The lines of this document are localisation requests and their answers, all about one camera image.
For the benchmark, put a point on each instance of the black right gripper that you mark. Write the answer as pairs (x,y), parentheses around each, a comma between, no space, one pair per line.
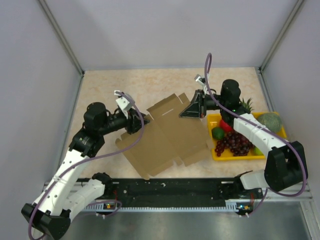
(198,107)

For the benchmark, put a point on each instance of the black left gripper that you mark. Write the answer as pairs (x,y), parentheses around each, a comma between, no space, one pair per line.
(134,121)

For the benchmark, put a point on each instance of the brown cardboard box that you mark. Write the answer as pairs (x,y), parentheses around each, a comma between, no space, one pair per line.
(167,140)

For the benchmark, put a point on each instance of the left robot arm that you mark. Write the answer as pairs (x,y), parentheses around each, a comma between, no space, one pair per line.
(54,210)

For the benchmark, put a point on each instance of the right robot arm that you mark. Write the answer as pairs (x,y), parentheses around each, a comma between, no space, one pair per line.
(285,161)

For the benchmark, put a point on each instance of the red apple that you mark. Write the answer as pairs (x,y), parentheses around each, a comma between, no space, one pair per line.
(226,127)

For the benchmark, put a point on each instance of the green lime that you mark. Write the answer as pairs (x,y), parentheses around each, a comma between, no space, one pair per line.
(218,133)

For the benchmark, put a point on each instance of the yellow plastic tray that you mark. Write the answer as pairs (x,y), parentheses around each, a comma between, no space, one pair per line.
(250,155)

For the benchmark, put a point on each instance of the orange pineapple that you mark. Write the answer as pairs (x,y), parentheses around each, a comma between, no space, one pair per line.
(247,104)

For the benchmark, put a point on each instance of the purple grape bunch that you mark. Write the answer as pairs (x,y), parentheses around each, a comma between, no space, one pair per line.
(237,144)

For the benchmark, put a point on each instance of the green apple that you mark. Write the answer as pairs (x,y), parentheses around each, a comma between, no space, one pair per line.
(257,151)

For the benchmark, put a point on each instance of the green melon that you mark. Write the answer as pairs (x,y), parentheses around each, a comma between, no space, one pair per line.
(271,120)

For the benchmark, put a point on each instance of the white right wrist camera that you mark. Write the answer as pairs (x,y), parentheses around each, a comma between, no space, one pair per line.
(202,82)

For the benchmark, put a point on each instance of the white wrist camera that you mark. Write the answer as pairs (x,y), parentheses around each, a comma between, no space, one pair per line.
(124,100)
(202,82)

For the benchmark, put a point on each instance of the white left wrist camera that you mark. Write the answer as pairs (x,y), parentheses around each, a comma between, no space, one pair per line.
(124,100)

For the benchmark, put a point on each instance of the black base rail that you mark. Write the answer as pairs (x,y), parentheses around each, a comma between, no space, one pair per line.
(178,192)

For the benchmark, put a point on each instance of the left aluminium frame post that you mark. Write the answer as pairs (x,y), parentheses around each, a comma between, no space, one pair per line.
(60,36)

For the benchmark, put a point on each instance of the aluminium frame post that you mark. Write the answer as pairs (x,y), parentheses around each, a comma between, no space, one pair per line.
(298,5)
(60,36)

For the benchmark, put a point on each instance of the right aluminium frame post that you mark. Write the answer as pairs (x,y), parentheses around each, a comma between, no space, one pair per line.
(298,5)

